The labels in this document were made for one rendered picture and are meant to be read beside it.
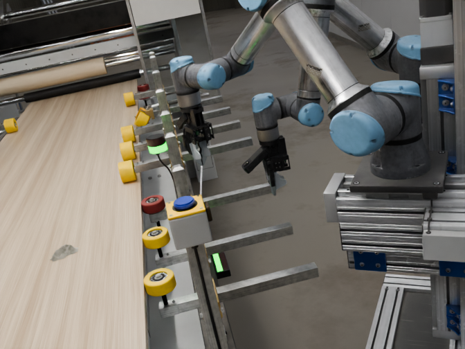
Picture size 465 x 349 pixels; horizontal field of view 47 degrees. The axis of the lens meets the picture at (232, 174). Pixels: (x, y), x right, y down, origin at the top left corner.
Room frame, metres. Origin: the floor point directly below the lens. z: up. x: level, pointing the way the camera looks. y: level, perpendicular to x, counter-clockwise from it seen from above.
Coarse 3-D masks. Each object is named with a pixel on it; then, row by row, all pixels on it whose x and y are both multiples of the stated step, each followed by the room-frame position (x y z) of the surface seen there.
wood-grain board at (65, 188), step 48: (96, 96) 3.64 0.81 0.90; (0, 144) 2.87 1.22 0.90; (48, 144) 2.68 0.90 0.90; (96, 144) 2.50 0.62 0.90; (0, 192) 2.09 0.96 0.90; (48, 192) 1.98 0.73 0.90; (96, 192) 1.88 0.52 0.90; (0, 240) 1.62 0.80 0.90; (48, 240) 1.54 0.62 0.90; (96, 240) 1.47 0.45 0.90; (0, 288) 1.30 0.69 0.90; (48, 288) 1.25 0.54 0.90; (96, 288) 1.20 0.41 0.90; (144, 288) 1.16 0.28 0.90; (0, 336) 1.08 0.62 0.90; (48, 336) 1.04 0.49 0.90; (96, 336) 1.00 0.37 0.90; (144, 336) 0.97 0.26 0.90
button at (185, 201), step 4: (184, 196) 0.92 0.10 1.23; (188, 196) 0.91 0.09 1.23; (176, 200) 0.91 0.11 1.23; (180, 200) 0.90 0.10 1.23; (184, 200) 0.90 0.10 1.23; (188, 200) 0.90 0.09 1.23; (192, 200) 0.90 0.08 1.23; (176, 204) 0.89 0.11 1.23; (180, 204) 0.88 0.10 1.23; (184, 204) 0.88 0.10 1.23; (188, 204) 0.88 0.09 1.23; (192, 204) 0.89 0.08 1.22; (176, 208) 0.89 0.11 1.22; (180, 208) 0.88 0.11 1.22; (184, 208) 0.88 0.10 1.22
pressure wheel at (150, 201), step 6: (150, 198) 1.71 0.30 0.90; (156, 198) 1.70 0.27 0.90; (162, 198) 1.68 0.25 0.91; (144, 204) 1.66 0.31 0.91; (150, 204) 1.65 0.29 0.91; (156, 204) 1.65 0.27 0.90; (162, 204) 1.66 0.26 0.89; (144, 210) 1.66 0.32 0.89; (150, 210) 1.65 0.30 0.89; (156, 210) 1.65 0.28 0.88; (156, 222) 1.68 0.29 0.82
